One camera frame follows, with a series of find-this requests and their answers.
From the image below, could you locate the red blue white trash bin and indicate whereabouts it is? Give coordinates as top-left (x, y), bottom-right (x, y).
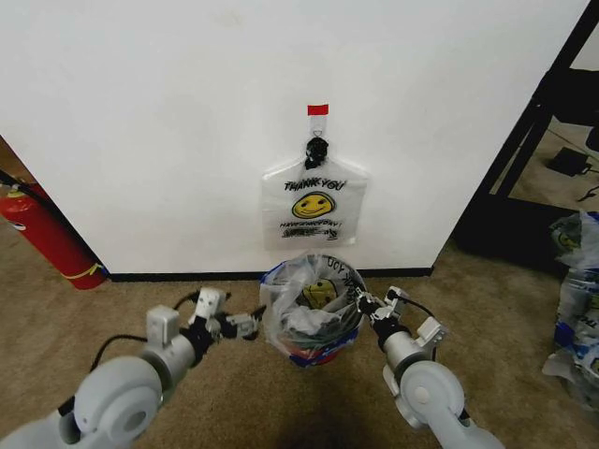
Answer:
top-left (285, 322), bottom-right (362, 371)

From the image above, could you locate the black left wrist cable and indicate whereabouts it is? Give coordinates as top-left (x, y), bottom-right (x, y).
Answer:
top-left (172, 288), bottom-right (201, 311)

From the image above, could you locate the red fire extinguisher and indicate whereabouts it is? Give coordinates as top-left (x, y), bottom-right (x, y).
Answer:
top-left (0, 168), bottom-right (110, 291)

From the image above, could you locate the clear smiley bin liner bag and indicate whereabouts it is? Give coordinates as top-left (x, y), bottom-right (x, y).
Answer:
top-left (258, 250), bottom-right (370, 359)

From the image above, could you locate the pile of clear printed bags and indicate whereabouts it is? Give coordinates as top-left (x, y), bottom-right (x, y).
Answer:
top-left (542, 267), bottom-right (599, 413)

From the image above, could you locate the clear smiley thank-you garbage bag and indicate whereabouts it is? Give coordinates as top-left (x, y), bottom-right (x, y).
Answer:
top-left (259, 156), bottom-right (374, 252)

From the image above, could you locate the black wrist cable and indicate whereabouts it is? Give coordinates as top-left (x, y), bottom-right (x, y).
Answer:
top-left (395, 290), bottom-right (432, 325)
top-left (172, 288), bottom-right (201, 311)

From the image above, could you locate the grey crumpled rubbish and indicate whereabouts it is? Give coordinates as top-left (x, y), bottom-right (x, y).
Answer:
top-left (285, 308), bottom-right (345, 345)

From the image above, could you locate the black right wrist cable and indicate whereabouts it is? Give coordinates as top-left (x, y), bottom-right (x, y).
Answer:
top-left (395, 290), bottom-right (432, 325)

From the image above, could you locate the clear adhesive wall hook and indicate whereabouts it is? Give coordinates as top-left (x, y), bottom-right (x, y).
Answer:
top-left (308, 114), bottom-right (329, 140)

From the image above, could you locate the black baseboard strip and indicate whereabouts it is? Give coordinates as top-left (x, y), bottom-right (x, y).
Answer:
top-left (106, 265), bottom-right (437, 282)

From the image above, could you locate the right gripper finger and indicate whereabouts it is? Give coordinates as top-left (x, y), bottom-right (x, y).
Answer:
top-left (364, 292), bottom-right (390, 322)
top-left (353, 289), bottom-right (372, 320)

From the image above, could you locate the black metal frame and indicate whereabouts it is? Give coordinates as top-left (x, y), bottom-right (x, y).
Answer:
top-left (449, 0), bottom-right (599, 278)

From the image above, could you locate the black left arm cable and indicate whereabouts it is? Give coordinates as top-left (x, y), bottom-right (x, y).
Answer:
top-left (91, 332), bottom-right (152, 373)

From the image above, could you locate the black power adapter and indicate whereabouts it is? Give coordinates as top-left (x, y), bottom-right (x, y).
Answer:
top-left (546, 146), bottom-right (593, 179)

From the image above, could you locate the crumpled clear smiley bag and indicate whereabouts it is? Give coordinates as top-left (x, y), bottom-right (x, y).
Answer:
top-left (548, 210), bottom-right (599, 278)

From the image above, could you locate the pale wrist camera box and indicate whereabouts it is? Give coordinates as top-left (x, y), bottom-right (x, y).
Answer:
top-left (383, 286), bottom-right (407, 317)
top-left (196, 288), bottom-right (223, 325)

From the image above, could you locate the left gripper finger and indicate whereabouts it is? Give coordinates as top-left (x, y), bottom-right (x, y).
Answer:
top-left (218, 325), bottom-right (264, 343)
top-left (223, 305), bottom-right (269, 329)

